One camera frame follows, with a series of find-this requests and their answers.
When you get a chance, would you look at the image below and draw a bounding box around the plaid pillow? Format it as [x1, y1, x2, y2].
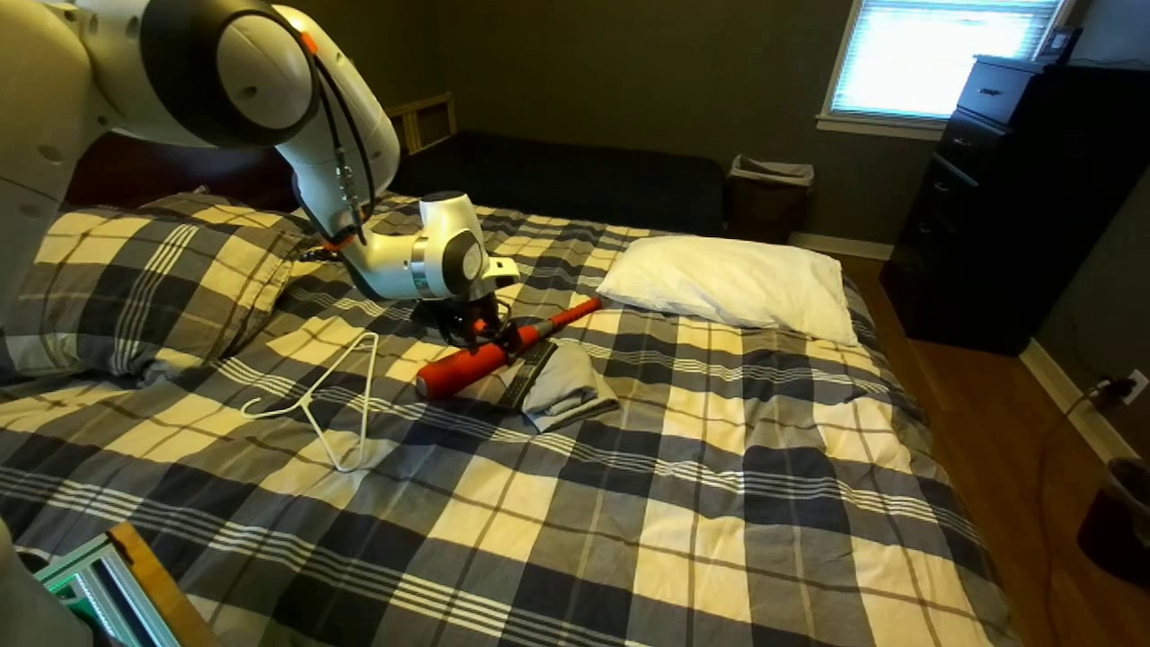
[0, 186, 334, 390]

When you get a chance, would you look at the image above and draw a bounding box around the plaid bed comforter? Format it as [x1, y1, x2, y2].
[0, 186, 1025, 647]

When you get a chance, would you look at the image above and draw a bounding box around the white clothes hanger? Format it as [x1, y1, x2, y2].
[237, 332, 389, 473]

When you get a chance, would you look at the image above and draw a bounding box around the red baseball bat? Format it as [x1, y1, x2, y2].
[412, 296, 607, 403]

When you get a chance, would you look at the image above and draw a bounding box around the white pillow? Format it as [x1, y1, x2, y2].
[594, 231, 864, 352]

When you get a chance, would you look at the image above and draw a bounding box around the bright window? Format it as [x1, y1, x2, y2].
[816, 0, 1083, 145]

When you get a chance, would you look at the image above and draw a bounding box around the black dresser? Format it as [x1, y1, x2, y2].
[876, 52, 1150, 361]

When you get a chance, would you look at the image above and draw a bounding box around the grey folded cloth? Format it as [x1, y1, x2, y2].
[520, 339, 624, 434]

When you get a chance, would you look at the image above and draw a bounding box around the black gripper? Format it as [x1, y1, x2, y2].
[410, 279, 547, 374]

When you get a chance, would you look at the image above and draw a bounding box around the small dark waste bin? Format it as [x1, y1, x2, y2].
[721, 151, 821, 243]

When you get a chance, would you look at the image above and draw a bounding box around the dark round floor object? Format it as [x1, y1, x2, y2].
[1075, 457, 1150, 594]

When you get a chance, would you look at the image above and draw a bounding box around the white wall vent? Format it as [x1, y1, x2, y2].
[391, 91, 465, 157]

